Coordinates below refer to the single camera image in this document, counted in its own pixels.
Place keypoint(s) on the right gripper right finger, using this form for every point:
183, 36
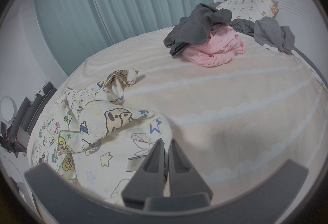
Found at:
184, 179

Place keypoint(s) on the blue-green curtain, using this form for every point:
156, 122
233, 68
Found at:
115, 7

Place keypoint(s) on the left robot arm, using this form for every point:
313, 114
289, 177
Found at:
10, 138

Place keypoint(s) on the dark chest of drawers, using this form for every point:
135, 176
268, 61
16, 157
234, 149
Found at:
33, 110

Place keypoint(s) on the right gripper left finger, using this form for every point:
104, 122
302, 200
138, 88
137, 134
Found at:
151, 179

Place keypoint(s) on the black garment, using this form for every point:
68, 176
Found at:
197, 25

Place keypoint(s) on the bed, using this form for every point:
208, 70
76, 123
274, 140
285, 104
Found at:
230, 102

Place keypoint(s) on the pink garment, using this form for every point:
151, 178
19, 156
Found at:
217, 51

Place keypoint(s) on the white printed pyjama top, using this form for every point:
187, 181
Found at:
102, 156

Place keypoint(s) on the white printed pillow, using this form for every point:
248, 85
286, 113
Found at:
246, 7

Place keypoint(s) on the round white mirror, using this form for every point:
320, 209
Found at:
6, 108

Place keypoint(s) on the dark grey garment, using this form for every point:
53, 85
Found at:
243, 26

